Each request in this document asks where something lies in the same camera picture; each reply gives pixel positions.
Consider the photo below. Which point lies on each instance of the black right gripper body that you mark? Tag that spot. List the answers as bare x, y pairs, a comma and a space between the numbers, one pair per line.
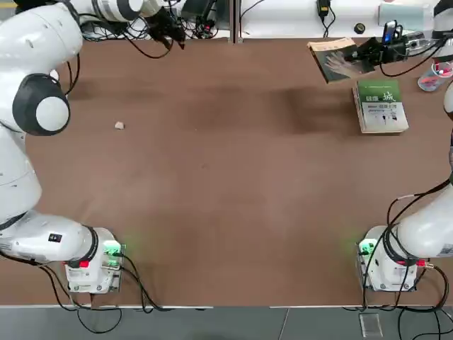
393, 53

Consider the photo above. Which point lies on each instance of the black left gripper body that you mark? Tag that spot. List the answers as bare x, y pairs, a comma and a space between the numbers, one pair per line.
161, 21

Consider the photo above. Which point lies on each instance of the dark hand-print book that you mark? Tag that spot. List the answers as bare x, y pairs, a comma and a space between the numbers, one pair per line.
336, 62

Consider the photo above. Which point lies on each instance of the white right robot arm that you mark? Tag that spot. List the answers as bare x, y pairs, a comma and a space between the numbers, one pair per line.
424, 233

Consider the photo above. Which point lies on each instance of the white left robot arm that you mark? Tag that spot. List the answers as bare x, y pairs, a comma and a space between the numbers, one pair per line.
35, 35

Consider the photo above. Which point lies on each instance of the green and white book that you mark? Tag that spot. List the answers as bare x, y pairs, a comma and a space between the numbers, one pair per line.
382, 106

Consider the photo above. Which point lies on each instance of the pale green plastic sheet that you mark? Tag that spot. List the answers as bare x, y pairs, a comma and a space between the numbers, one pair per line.
407, 14

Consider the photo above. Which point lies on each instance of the pink marker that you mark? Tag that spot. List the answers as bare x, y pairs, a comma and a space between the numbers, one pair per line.
429, 80

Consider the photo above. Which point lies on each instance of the red marker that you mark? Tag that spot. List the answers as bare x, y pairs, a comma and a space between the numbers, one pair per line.
437, 66

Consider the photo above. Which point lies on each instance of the clear blue pen cup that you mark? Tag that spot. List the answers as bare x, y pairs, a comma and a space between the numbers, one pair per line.
430, 85

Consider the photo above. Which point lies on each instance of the black power adapter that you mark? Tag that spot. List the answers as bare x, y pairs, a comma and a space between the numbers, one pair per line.
323, 7

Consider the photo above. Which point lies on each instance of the small crumpled paper piece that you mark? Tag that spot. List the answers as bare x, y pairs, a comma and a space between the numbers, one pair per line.
120, 125

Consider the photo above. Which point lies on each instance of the metal floor plate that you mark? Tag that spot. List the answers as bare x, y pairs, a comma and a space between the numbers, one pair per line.
370, 325

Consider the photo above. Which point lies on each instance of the aluminium frame post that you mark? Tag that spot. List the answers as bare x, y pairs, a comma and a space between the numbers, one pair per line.
235, 21

